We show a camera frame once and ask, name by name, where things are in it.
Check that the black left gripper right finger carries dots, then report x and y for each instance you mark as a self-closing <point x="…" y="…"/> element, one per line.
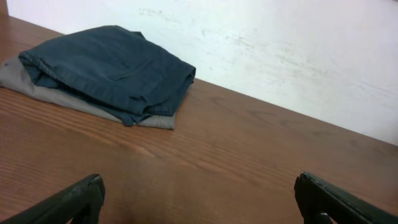
<point x="322" y="202"/>

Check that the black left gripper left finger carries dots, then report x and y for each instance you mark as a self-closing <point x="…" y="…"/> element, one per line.
<point x="79" y="203"/>

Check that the folded navy blue shorts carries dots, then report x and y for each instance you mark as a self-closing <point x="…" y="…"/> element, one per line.
<point x="113" y="69"/>

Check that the folded grey shorts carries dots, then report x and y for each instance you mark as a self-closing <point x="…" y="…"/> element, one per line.
<point x="15" y="77"/>

